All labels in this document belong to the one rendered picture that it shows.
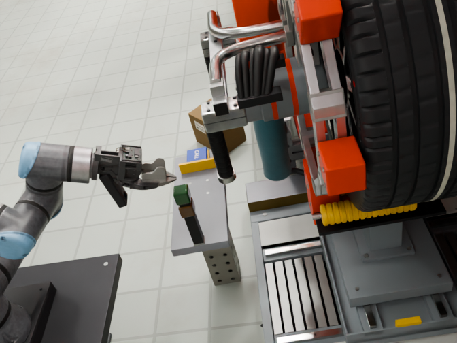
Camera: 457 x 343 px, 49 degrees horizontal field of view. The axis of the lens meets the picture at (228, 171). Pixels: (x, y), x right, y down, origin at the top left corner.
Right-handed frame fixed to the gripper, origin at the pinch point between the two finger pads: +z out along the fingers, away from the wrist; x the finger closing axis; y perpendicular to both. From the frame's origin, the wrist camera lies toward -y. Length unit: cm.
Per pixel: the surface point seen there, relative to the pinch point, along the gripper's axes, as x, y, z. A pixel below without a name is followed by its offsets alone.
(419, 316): -24, -22, 74
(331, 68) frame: -18, 46, 22
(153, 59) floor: 213, -72, 9
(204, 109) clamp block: -11.8, 29.5, 1.5
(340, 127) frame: -23, 36, 26
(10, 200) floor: 99, -105, -60
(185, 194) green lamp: -3.1, -2.0, 3.9
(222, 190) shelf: 17.8, -17.1, 19.9
